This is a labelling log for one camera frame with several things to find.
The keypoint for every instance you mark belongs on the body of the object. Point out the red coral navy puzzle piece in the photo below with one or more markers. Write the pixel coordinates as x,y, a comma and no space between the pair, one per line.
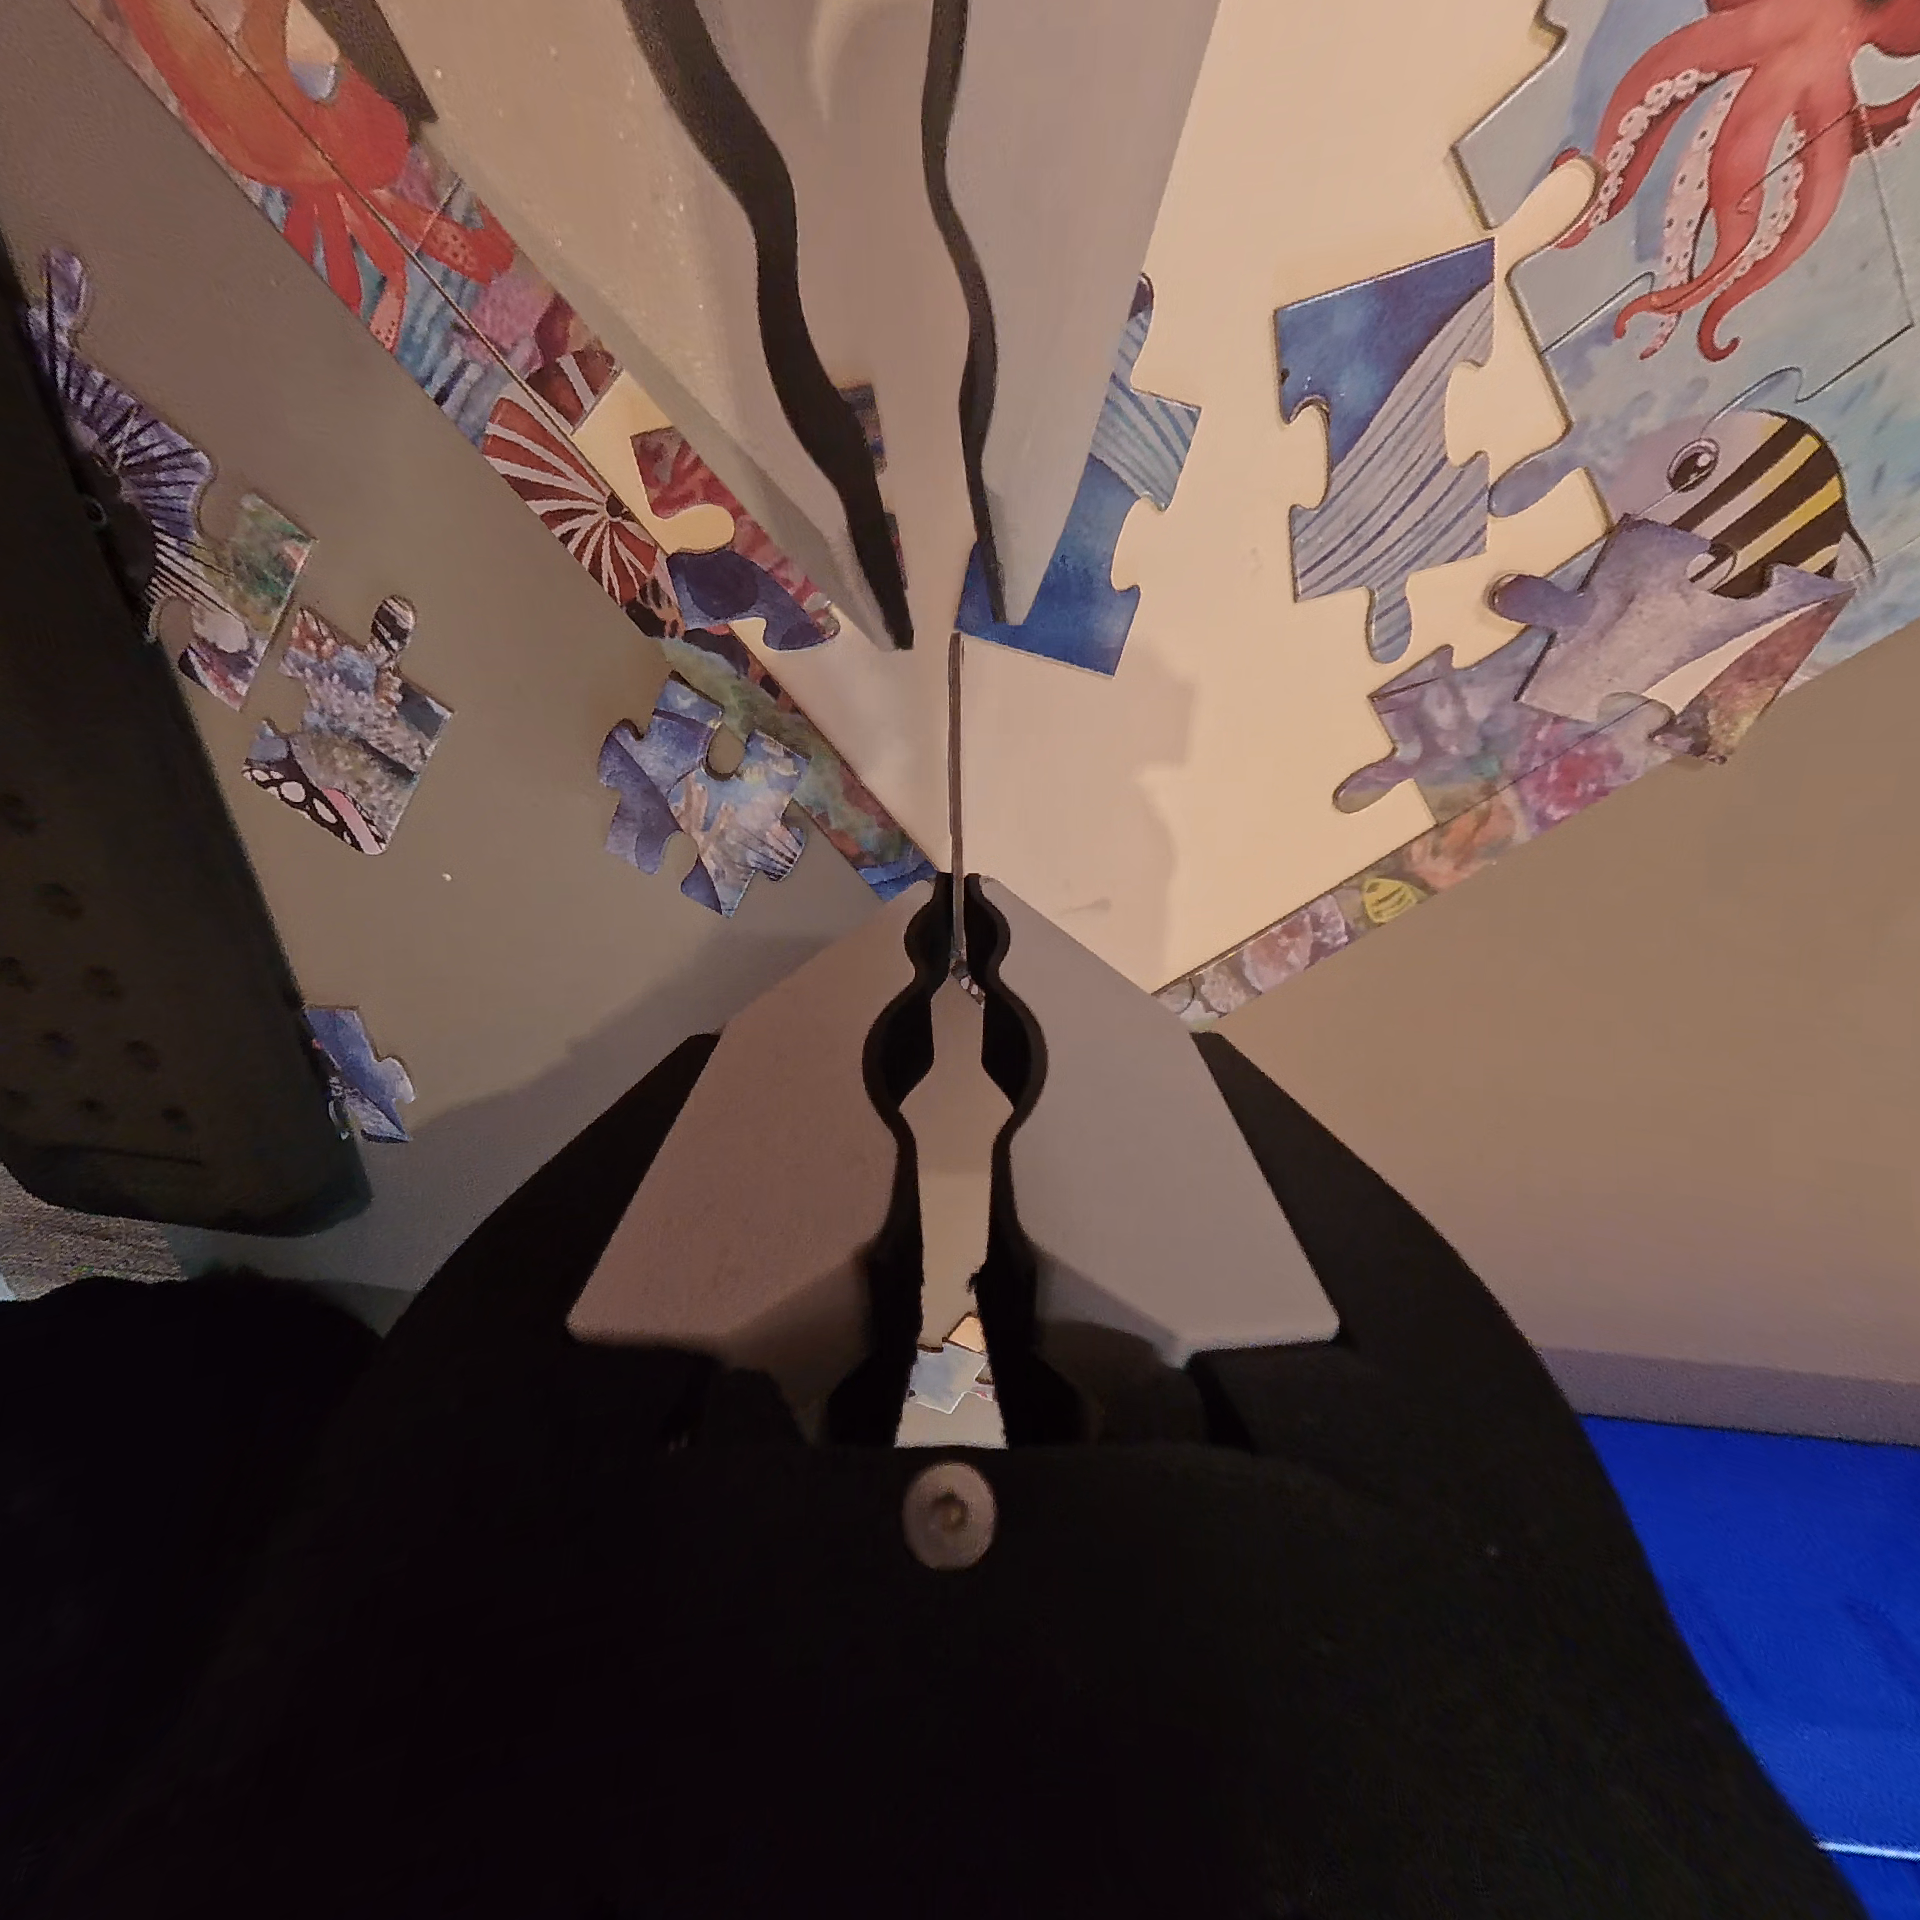
751,588

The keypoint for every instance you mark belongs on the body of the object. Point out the few scattered puzzle pieces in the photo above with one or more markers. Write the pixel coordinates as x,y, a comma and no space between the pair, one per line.
941,1374

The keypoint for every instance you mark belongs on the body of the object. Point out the blue plastic storage bin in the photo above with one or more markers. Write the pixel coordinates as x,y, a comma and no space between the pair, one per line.
1802,1622

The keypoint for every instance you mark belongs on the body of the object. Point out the person's black clothing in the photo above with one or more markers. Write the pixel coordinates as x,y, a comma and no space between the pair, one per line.
120,1425

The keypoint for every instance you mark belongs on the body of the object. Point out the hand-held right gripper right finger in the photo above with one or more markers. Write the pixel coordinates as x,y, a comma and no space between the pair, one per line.
1189,1203

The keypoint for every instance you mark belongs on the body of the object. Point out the purple and navy puzzle piece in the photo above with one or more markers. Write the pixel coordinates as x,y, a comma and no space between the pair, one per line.
1654,631

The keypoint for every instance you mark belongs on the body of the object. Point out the black perforated pad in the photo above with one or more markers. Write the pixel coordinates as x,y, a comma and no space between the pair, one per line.
120,977

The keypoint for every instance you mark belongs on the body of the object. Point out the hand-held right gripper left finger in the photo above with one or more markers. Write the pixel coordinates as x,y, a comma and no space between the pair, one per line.
718,1203

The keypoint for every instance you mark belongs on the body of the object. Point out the group of assembled puzzle pieces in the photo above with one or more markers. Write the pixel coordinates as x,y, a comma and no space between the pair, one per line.
1727,152

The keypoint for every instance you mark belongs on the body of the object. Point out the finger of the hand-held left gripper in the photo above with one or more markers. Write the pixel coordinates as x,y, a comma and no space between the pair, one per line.
1080,179
598,179

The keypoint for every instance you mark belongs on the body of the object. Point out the pile of loose puzzle pieces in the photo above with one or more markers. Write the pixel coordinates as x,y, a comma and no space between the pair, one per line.
346,720

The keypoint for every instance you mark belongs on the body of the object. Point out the ocean print puzzle board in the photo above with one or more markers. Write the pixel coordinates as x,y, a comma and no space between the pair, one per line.
1203,748

